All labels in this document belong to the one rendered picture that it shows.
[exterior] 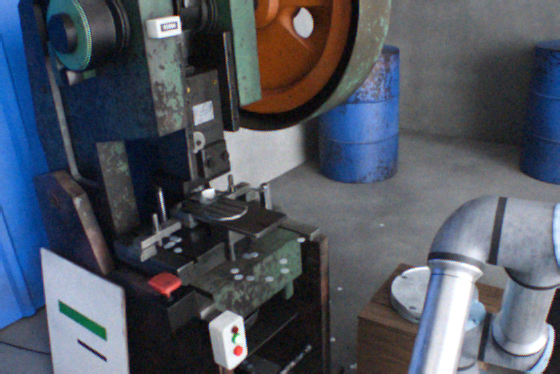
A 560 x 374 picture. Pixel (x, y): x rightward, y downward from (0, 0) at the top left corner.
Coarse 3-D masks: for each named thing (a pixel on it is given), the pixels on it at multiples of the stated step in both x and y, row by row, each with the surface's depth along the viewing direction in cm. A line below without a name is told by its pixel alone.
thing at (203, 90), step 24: (192, 72) 137; (216, 72) 138; (192, 96) 134; (216, 96) 140; (192, 120) 136; (216, 120) 143; (216, 144) 141; (168, 168) 145; (192, 168) 140; (216, 168) 143
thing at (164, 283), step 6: (156, 276) 122; (162, 276) 122; (168, 276) 122; (174, 276) 122; (150, 282) 120; (156, 282) 120; (162, 282) 120; (168, 282) 120; (174, 282) 120; (180, 282) 120; (156, 288) 119; (162, 288) 118; (168, 288) 118; (174, 288) 119; (168, 294) 122
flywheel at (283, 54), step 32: (288, 0) 149; (320, 0) 142; (352, 0) 133; (256, 32) 161; (288, 32) 153; (320, 32) 146; (352, 32) 138; (288, 64) 158; (320, 64) 147; (288, 96) 159; (320, 96) 160
